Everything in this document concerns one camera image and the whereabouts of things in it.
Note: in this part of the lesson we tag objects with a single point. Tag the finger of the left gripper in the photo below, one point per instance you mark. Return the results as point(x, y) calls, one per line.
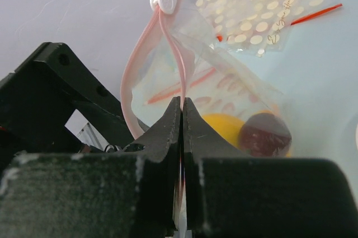
point(40, 96)

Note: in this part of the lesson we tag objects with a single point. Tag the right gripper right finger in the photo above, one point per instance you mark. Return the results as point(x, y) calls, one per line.
point(229, 194)

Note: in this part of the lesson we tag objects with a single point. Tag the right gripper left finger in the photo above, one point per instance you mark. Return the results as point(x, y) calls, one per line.
point(130, 193)

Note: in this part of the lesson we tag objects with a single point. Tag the yellow pear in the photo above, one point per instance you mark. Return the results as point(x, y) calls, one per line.
point(227, 126)

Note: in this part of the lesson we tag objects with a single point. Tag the dark purple passion fruit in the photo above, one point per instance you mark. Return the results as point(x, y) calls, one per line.
point(264, 135)

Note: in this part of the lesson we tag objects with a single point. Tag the pink dotted zip bag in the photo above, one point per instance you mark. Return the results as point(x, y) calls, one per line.
point(177, 56)

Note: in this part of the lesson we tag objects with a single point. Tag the pile of zip bags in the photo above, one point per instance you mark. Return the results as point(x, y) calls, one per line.
point(257, 26)

